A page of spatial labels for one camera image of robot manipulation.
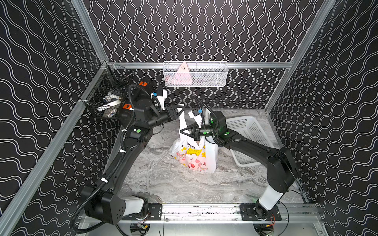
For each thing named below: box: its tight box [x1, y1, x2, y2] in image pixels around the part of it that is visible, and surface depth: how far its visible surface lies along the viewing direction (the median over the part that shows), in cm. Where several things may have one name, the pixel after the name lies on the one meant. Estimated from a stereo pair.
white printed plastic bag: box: [169, 106, 220, 174], surface depth 81 cm
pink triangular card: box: [174, 61, 193, 85], surface depth 92 cm
